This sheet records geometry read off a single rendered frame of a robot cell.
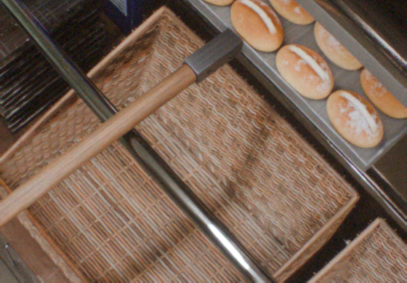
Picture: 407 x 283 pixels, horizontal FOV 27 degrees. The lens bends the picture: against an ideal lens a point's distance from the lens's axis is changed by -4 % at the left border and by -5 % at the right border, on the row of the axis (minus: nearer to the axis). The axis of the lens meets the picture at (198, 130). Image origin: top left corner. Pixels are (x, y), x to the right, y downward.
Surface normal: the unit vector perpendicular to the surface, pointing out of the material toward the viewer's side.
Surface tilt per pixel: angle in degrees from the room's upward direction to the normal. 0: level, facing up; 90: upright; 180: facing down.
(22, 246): 0
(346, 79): 0
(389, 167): 70
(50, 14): 0
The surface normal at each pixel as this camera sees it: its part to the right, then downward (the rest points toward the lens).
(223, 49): 0.04, -0.44
